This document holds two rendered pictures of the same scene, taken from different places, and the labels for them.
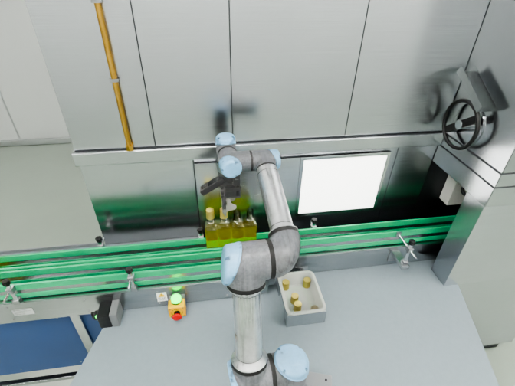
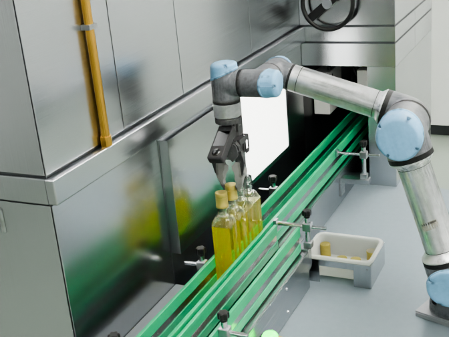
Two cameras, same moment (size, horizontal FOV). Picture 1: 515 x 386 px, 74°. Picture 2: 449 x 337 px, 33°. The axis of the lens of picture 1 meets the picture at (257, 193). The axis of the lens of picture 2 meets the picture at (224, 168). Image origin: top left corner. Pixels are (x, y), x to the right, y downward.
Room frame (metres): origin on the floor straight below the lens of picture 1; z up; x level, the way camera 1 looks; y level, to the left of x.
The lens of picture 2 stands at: (-0.02, 1.77, 1.97)
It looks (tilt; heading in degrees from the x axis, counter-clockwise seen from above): 21 degrees down; 306
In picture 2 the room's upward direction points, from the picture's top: 5 degrees counter-clockwise
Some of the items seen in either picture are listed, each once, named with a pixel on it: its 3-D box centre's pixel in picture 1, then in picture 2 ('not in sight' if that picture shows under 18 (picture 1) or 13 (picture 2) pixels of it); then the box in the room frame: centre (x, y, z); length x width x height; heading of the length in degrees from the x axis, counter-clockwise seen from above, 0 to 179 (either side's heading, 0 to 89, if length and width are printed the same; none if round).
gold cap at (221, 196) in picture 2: (210, 213); (221, 198); (1.14, 0.20, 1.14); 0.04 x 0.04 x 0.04
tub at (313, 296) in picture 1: (300, 296); (343, 258); (0.98, -0.20, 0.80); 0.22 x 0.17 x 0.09; 9
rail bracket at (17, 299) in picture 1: (9, 296); not in sight; (0.84, 0.96, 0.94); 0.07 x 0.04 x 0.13; 9
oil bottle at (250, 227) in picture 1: (250, 236); (250, 223); (1.17, 0.03, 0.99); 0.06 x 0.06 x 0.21; 9
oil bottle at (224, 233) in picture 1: (224, 238); (235, 240); (1.15, 0.14, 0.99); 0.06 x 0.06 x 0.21; 9
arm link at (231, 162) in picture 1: (234, 161); (262, 81); (1.06, 0.09, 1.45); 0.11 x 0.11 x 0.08; 12
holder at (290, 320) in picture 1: (298, 292); (335, 259); (1.01, -0.20, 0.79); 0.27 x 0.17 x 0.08; 9
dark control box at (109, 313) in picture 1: (109, 314); not in sight; (0.88, 0.62, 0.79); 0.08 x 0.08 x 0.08; 9
